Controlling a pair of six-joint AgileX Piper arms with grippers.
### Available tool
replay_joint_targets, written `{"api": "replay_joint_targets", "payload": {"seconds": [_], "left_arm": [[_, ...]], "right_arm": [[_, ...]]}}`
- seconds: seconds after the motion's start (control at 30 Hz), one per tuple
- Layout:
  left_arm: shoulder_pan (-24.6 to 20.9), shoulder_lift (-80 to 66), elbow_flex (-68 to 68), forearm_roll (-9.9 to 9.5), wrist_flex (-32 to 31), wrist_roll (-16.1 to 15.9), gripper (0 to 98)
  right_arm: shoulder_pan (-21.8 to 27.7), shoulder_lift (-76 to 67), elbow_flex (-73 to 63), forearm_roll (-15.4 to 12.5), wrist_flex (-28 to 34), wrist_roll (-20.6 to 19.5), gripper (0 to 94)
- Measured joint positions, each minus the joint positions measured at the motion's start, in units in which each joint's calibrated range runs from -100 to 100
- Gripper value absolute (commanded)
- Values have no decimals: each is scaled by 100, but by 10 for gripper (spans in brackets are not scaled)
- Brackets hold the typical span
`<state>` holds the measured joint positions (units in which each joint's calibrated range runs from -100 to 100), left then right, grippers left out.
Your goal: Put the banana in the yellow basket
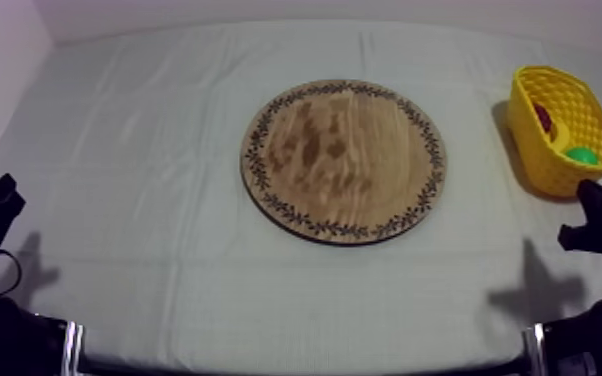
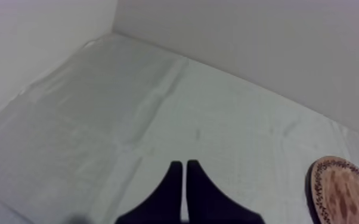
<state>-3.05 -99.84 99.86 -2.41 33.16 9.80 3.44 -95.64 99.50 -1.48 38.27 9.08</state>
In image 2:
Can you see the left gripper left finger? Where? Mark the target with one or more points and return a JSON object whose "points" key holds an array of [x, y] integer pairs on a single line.
{"points": [[163, 203]]}

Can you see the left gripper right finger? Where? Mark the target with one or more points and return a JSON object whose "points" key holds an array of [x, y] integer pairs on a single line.
{"points": [[207, 203]]}

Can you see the round wooden board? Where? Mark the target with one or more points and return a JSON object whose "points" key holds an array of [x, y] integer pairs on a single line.
{"points": [[345, 194]]}

